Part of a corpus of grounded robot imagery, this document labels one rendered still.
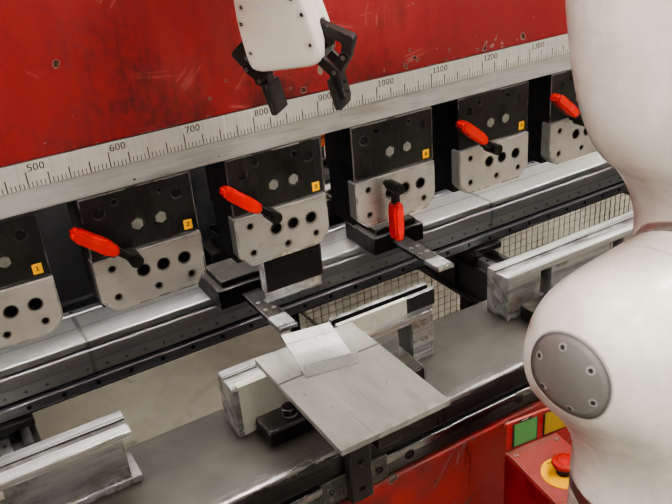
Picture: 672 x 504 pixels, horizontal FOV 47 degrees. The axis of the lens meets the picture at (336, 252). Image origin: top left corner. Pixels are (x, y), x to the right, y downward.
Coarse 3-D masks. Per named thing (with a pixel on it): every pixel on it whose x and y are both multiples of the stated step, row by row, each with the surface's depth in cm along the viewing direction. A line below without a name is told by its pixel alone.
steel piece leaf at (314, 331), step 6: (324, 324) 130; (330, 324) 130; (300, 330) 129; (306, 330) 129; (312, 330) 129; (318, 330) 128; (324, 330) 128; (330, 330) 128; (282, 336) 128; (288, 336) 127; (294, 336) 127; (300, 336) 127; (306, 336) 127; (312, 336) 127; (288, 342) 126
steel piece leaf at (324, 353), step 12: (324, 336) 127; (336, 336) 126; (288, 348) 125; (300, 348) 124; (312, 348) 124; (324, 348) 124; (336, 348) 123; (300, 360) 121; (312, 360) 121; (324, 360) 117; (336, 360) 118; (348, 360) 119; (312, 372) 117; (324, 372) 118
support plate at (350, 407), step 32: (288, 352) 124; (384, 352) 122; (288, 384) 116; (320, 384) 115; (352, 384) 115; (384, 384) 114; (416, 384) 114; (320, 416) 109; (352, 416) 108; (384, 416) 108; (416, 416) 107; (352, 448) 103
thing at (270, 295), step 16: (288, 256) 120; (304, 256) 122; (320, 256) 123; (272, 272) 120; (288, 272) 121; (304, 272) 123; (320, 272) 124; (272, 288) 121; (288, 288) 123; (304, 288) 125
